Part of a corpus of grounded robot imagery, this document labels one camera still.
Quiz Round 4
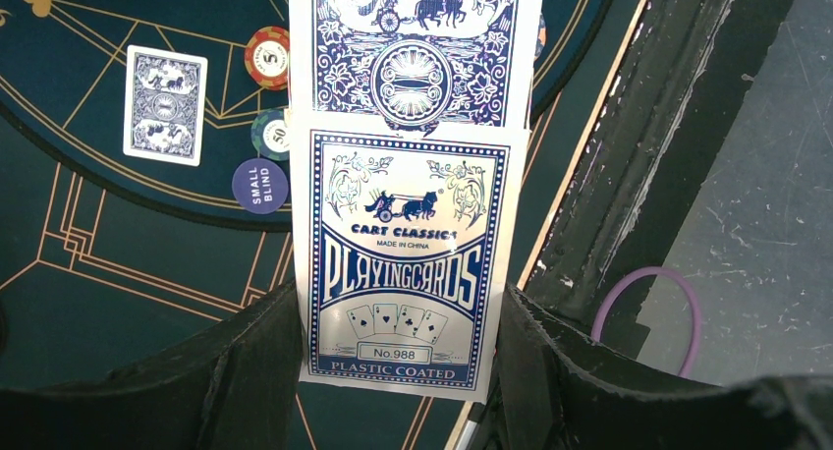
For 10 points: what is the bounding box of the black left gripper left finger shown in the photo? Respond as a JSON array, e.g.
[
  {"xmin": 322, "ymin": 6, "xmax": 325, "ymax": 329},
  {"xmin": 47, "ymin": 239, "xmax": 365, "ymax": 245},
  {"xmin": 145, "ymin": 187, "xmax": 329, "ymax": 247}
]
[{"xmin": 1, "ymin": 282, "xmax": 303, "ymax": 449}]

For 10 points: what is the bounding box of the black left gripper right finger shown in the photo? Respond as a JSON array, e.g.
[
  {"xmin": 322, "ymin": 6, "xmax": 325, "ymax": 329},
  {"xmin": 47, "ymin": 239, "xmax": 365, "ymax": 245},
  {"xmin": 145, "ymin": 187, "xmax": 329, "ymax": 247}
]
[{"xmin": 497, "ymin": 286, "xmax": 832, "ymax": 449}]

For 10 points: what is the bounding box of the blue small blind button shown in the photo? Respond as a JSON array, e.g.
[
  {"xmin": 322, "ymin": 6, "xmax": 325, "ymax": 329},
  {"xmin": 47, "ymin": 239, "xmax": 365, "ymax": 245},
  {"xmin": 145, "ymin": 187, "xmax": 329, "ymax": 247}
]
[{"xmin": 232, "ymin": 157, "xmax": 289, "ymax": 215}]

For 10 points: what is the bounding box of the blue playing card deck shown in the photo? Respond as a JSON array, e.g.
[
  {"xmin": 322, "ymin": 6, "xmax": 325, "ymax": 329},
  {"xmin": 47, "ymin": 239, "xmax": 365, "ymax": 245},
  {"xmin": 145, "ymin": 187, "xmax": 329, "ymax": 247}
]
[{"xmin": 288, "ymin": 109, "xmax": 530, "ymax": 403}]

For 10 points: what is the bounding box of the green chip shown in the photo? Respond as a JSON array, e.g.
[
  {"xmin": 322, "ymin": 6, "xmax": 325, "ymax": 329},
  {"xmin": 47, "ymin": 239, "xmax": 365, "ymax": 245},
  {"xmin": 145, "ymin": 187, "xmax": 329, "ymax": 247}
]
[{"xmin": 250, "ymin": 109, "xmax": 290, "ymax": 161}]

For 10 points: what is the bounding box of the dealt card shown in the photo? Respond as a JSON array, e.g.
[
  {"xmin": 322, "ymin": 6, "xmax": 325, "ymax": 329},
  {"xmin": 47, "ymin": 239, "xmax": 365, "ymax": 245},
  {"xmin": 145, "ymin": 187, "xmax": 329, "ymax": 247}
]
[{"xmin": 123, "ymin": 45, "xmax": 208, "ymax": 167}]

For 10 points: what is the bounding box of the red chip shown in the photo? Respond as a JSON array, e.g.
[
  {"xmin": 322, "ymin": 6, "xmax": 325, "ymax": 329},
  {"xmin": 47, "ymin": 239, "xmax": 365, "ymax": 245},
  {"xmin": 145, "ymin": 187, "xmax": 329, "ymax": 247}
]
[{"xmin": 244, "ymin": 26, "xmax": 290, "ymax": 90}]

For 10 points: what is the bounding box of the purple white poker chip stack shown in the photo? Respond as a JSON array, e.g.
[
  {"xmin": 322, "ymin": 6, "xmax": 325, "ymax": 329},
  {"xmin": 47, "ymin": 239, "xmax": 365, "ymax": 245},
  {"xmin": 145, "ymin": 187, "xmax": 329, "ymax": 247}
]
[{"xmin": 534, "ymin": 14, "xmax": 547, "ymax": 59}]

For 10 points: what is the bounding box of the card sliding from deck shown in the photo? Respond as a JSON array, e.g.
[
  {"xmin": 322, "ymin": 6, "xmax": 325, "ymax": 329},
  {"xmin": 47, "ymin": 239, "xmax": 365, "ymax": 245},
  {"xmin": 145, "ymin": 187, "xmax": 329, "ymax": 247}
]
[{"xmin": 289, "ymin": 0, "xmax": 542, "ymax": 133}]

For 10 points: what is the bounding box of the dark green poker mat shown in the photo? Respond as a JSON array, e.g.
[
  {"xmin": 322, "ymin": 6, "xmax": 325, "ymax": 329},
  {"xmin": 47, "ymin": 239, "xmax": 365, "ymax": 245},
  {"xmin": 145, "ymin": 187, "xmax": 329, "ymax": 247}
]
[{"xmin": 1, "ymin": 0, "xmax": 650, "ymax": 449}]

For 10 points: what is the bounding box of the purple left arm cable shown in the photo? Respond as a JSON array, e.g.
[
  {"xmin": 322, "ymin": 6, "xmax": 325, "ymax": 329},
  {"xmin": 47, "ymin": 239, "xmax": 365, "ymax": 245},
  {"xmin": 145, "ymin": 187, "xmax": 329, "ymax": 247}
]
[{"xmin": 590, "ymin": 266, "xmax": 704, "ymax": 380}]

